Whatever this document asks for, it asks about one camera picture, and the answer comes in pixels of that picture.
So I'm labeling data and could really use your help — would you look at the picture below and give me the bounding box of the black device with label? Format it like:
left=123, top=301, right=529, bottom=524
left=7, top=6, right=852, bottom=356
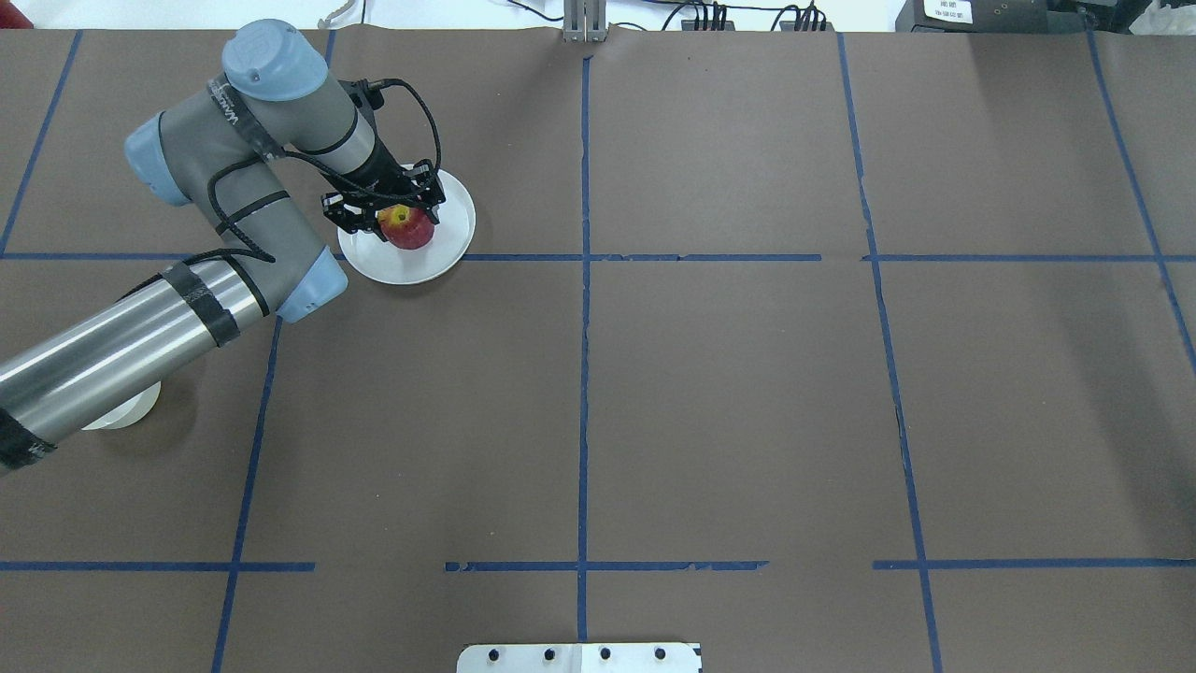
left=893, top=1, right=1090, bottom=35

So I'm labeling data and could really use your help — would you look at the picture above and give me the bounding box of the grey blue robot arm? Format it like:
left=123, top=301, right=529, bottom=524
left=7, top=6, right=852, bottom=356
left=4, top=18, right=446, bottom=476

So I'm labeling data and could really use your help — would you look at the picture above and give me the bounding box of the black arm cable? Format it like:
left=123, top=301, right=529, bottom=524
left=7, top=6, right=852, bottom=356
left=210, top=79, right=443, bottom=263

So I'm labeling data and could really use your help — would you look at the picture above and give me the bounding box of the white round plate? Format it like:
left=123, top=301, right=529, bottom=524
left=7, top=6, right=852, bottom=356
left=337, top=169, right=476, bottom=285

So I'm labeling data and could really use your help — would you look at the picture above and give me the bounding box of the red yellow apple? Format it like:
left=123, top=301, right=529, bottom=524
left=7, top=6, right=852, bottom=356
left=377, top=204, right=437, bottom=251

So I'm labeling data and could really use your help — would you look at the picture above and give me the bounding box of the silver bolted metal plate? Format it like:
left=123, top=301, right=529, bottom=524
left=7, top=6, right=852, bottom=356
left=456, top=642, right=704, bottom=672

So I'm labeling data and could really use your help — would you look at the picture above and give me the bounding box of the white bowl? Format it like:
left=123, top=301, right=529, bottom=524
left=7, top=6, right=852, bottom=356
left=84, top=380, right=161, bottom=432

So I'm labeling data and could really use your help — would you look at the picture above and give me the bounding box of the grey metal post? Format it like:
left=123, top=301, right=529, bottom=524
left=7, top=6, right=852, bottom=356
left=562, top=0, right=609, bottom=43

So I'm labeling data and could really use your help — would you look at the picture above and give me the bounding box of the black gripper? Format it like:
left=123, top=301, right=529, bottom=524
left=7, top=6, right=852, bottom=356
left=323, top=142, right=446, bottom=235

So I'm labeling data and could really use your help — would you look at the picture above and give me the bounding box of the black power strip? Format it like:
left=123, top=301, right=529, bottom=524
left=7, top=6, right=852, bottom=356
left=663, top=1, right=834, bottom=33

